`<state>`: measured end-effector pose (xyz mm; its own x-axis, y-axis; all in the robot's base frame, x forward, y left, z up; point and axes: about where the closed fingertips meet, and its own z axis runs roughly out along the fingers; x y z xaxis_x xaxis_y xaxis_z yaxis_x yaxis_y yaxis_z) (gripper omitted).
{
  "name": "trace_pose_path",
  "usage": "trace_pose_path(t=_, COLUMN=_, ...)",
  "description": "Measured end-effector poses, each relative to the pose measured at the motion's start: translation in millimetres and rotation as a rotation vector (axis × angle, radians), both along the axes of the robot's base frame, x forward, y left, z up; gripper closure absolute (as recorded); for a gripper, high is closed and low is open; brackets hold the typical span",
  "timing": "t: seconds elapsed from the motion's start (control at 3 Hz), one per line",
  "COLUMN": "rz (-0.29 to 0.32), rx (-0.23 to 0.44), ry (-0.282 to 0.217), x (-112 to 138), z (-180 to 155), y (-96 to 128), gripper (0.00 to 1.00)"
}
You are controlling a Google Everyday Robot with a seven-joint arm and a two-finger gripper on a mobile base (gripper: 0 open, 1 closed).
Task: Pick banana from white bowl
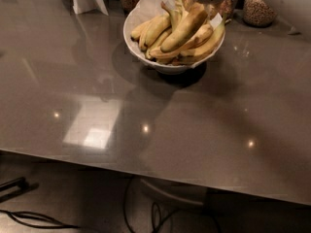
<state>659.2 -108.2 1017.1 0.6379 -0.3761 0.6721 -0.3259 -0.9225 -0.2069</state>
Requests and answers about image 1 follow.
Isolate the large top yellow banana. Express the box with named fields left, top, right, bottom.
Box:
left=160, top=2, right=208, bottom=53

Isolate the green stemmed back banana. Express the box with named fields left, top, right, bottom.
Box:
left=161, top=0, right=188, bottom=31

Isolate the middle right yellow banana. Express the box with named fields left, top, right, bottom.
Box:
left=150, top=23, right=214, bottom=59

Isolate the right edge yellow banana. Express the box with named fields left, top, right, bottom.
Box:
left=178, top=16, right=226, bottom=65

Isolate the left upper yellow banana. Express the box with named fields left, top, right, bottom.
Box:
left=145, top=15, right=171, bottom=47

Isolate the white ceramic bowl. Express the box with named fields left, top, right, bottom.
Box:
left=123, top=14, right=225, bottom=75

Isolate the white paper bowl liner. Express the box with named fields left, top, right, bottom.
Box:
left=123, top=0, right=206, bottom=34

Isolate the lower left yellow banana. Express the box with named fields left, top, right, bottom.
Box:
left=145, top=27, right=172, bottom=60

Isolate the far left yellow banana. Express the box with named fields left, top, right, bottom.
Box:
left=130, top=20, right=151, bottom=42

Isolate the right glass grain jar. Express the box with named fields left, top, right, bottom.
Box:
left=243, top=0, right=277, bottom=27

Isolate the table pedestal base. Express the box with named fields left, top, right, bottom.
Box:
left=139, top=178, right=206, bottom=210

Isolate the black floor cable centre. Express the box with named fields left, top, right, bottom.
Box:
left=121, top=177, right=223, bottom=233

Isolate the black floor cable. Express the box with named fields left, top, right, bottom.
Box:
left=121, top=177, right=223, bottom=233
left=0, top=209, right=81, bottom=229

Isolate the dark metal floor bracket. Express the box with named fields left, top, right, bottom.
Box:
left=0, top=177, right=39, bottom=203

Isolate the black floor cable left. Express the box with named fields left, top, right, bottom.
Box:
left=0, top=209, right=81, bottom=229

